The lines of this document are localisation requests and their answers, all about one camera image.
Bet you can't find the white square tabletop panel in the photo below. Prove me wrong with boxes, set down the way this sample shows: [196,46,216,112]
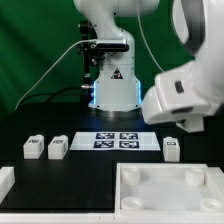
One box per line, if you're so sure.
[115,163,224,213]

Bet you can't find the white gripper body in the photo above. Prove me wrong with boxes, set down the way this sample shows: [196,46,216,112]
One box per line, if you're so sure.
[176,117,204,132]

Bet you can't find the black cable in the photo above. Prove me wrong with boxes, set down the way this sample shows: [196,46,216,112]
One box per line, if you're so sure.
[16,86,88,109]

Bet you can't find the white cable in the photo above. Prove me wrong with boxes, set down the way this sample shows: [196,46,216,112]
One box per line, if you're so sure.
[14,39,98,111]

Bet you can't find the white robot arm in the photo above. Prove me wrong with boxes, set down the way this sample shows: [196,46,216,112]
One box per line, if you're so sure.
[73,0,224,132]

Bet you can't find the white sheet with tags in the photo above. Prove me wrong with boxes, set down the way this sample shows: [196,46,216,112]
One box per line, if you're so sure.
[70,132,160,151]

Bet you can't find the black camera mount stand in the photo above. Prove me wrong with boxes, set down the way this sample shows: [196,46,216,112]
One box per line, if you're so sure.
[77,20,105,85]

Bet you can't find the white L-shaped obstacle fence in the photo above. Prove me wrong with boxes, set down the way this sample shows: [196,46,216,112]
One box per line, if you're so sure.
[0,166,224,224]

